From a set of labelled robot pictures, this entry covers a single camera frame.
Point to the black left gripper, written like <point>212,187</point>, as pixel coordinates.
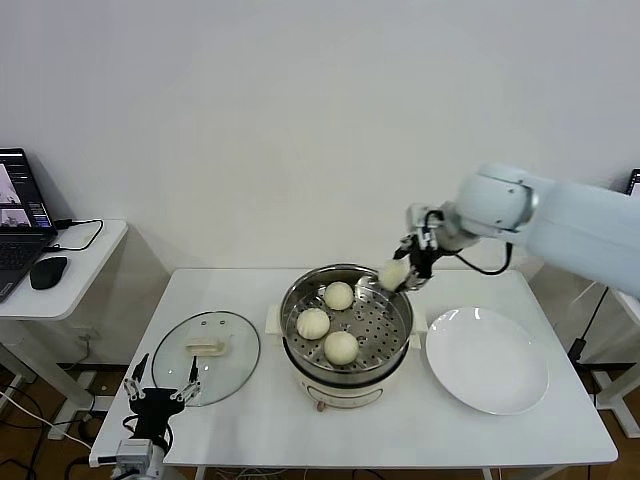
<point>155,412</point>

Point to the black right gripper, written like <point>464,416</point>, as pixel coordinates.
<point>425,260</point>

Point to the white steamed baozi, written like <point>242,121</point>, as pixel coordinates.
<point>313,323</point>
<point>339,295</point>
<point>341,347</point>
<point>394,274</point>

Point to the round glass pot lid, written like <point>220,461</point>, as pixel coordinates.
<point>215,375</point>

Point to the black computer mouse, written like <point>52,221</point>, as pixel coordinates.
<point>48,271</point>

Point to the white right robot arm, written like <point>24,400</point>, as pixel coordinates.
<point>575,225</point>

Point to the stainless steel steamer basket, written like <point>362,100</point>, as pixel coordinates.
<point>382,342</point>

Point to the round white plate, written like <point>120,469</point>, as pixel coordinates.
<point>485,360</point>

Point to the cream electric cooker base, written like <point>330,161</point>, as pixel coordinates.
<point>345,392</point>

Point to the black open laptop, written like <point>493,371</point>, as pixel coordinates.
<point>635,182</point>
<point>20,247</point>

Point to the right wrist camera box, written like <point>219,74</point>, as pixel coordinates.
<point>417,217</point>

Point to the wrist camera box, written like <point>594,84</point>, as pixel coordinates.
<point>417,217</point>
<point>134,452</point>

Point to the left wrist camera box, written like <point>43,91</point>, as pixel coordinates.
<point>134,452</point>

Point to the white wall outlet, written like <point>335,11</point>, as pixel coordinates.
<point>86,334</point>

